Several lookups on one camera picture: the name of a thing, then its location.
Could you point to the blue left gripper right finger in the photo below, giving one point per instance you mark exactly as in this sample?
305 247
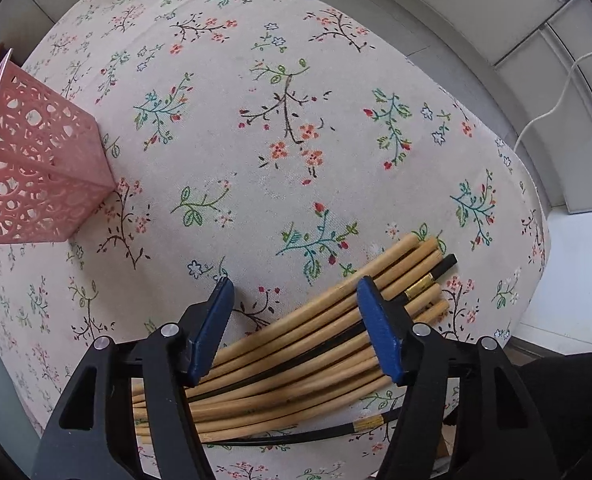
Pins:
379 319

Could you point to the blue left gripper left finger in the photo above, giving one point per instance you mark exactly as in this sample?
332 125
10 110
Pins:
205 326

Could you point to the bamboo chopstick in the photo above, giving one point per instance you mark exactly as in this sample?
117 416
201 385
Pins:
407 262
312 325
272 405
316 305
286 415
301 384

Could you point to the black chopstick gold band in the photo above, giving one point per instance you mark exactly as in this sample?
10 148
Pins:
416 283
360 426

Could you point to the floral tablecloth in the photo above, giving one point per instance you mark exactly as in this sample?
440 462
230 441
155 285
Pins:
280 143

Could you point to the pink perforated utensil holder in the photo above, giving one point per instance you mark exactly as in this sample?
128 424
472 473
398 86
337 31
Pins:
53 168

